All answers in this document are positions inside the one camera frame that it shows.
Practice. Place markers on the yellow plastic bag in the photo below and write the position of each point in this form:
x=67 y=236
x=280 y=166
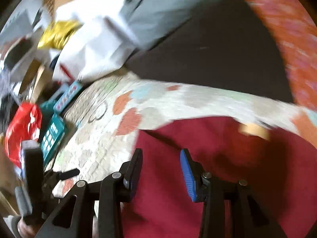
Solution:
x=57 y=34

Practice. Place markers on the person left hand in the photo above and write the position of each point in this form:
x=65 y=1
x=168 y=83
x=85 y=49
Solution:
x=27 y=231

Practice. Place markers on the teal cardboard box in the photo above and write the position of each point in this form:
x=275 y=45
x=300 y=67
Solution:
x=52 y=131

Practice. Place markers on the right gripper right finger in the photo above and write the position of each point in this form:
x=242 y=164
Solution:
x=229 y=209

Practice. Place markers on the white printed paper bag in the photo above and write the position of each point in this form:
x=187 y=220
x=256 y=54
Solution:
x=97 y=49

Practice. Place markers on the orange floral fabric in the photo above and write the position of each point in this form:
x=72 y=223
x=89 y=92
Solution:
x=295 y=34

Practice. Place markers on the red plastic bag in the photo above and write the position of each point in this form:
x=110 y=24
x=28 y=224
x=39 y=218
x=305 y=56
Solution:
x=25 y=125

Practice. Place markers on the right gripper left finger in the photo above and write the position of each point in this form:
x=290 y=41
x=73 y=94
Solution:
x=73 y=216

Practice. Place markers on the black cushion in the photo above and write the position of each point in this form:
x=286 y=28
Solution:
x=223 y=46

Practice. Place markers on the light blue shapes box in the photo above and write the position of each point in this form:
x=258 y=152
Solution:
x=67 y=96

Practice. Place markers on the dark red fleece garment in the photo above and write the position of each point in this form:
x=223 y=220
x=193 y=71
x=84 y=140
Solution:
x=281 y=172

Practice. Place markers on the patchwork quilted bed cover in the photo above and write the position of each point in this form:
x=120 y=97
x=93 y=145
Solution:
x=104 y=120

